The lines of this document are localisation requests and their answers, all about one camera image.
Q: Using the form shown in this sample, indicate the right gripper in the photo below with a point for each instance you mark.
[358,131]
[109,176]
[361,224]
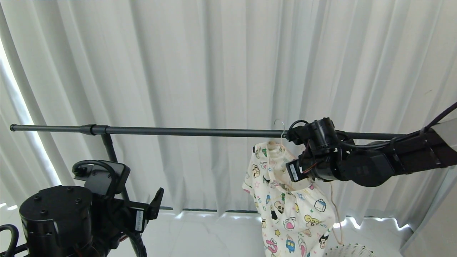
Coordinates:
[321,167]

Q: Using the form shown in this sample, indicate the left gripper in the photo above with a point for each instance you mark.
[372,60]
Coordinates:
[128,217]

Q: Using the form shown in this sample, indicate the pink clothes hanger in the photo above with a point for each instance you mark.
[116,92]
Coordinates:
[332,203]
[284,125]

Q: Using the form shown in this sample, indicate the cream printed garment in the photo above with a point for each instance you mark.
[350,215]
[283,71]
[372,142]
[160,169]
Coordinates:
[292,214]

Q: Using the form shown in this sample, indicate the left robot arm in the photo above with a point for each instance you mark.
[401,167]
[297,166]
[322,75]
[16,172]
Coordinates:
[53,214]

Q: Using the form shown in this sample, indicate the black clothes rack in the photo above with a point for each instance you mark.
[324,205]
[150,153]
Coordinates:
[178,132]

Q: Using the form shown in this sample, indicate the white laundry basket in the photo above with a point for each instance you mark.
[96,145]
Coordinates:
[350,251]

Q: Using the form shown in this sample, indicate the white curtain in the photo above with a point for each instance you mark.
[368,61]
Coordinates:
[214,71]

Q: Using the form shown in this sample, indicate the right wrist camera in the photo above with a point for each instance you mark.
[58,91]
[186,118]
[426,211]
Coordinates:
[298,137]

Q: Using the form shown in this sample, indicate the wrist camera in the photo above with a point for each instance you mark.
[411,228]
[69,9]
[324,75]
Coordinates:
[107,178]
[298,137]

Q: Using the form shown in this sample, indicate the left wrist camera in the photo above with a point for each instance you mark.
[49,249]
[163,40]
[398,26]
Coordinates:
[107,178]

